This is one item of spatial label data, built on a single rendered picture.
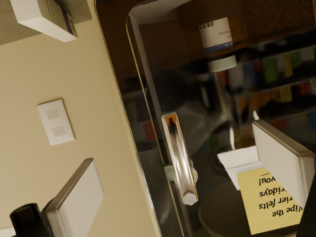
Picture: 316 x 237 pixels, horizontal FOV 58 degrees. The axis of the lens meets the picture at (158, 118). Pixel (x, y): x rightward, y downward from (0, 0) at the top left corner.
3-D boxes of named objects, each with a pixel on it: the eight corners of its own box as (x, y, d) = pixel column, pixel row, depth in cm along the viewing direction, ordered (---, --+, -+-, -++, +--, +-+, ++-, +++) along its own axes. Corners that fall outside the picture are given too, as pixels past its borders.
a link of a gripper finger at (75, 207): (76, 262, 14) (61, 265, 14) (105, 194, 21) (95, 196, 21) (57, 207, 13) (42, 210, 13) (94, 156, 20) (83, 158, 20)
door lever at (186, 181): (155, 106, 30) (180, 100, 30) (176, 188, 32) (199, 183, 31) (154, 116, 24) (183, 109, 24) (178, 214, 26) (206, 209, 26)
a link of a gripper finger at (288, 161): (298, 155, 12) (316, 151, 12) (250, 120, 19) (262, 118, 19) (307, 216, 13) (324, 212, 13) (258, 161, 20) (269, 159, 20)
